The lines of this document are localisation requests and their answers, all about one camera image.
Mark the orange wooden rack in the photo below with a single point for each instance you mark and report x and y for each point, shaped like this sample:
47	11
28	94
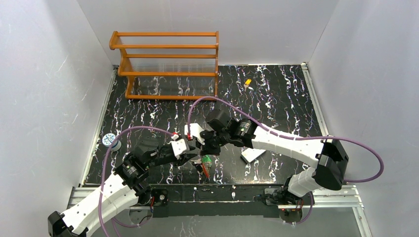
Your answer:
168	65

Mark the white card box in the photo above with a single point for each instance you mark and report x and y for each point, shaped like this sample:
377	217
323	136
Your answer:
249	155

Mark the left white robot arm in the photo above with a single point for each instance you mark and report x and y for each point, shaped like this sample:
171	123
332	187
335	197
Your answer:
124	188

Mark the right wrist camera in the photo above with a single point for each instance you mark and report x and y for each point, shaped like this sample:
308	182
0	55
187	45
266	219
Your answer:
193	132

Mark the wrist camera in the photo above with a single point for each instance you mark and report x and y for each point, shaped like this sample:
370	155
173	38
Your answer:
179	145
193	132

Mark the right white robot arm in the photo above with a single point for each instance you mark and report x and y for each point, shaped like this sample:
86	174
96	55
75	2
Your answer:
326	158

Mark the aluminium frame rail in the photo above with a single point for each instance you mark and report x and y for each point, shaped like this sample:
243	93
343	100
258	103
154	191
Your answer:
348	196

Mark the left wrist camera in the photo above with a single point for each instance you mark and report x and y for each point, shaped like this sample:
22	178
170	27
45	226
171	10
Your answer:
179	145

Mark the yellow tagged key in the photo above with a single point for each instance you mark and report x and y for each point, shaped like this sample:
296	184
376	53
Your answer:
247	85

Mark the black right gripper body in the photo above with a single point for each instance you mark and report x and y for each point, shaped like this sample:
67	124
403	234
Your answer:
207	142

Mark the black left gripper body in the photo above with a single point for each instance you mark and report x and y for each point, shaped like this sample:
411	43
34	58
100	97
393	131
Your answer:
187	151

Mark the blue white round tin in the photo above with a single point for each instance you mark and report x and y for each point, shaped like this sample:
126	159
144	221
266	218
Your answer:
109	140

